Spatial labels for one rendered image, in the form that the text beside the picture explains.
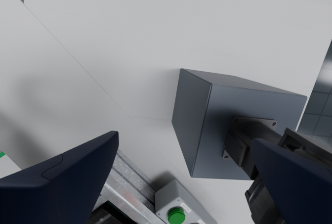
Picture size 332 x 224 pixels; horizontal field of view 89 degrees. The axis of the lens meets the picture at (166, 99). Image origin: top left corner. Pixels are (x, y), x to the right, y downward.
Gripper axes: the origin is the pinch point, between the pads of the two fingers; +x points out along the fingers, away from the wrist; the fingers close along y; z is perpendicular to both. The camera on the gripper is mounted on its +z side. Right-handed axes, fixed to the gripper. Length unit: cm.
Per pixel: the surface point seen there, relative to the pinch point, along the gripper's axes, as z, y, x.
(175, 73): -0.7, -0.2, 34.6
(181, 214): -30.2, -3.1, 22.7
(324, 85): -20, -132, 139
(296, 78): -1, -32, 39
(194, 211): -31.5, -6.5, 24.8
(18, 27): 7.7, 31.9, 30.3
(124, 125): -13.8, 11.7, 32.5
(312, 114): -47, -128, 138
